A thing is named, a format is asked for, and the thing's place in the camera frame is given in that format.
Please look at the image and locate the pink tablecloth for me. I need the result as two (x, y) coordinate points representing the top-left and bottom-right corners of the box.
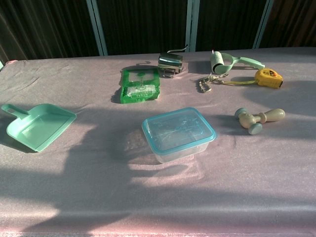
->
(0, 46), (316, 237)

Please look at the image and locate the mint green lint roller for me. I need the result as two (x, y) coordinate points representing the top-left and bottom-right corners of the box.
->
(209, 50), (266, 75)

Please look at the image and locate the yellow tape measure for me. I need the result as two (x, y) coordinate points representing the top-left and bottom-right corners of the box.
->
(222, 69), (284, 89)

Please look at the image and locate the stainless steel cup with hook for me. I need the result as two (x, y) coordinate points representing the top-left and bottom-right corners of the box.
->
(158, 44), (189, 79)

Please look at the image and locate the wooden massage hammer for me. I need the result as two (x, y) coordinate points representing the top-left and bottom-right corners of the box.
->
(234, 108), (286, 136)

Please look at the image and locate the light blue partition post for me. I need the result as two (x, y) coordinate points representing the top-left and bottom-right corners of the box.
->
(86, 0), (109, 56)
(252, 0), (274, 49)
(185, 0), (199, 52)

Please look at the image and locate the clear lid with blue rim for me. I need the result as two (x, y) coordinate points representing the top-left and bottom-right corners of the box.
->
(141, 107), (218, 153)

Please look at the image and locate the green snack bag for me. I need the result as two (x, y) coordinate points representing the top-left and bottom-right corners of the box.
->
(119, 68), (161, 104)

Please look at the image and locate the metal chain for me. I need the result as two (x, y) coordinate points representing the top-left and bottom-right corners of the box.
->
(197, 73), (229, 94)

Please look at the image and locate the clear plastic food container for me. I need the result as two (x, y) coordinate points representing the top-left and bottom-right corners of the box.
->
(143, 118), (215, 164)

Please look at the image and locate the mint green plastic dustpan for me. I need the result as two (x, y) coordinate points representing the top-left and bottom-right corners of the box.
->
(0, 103), (78, 153)

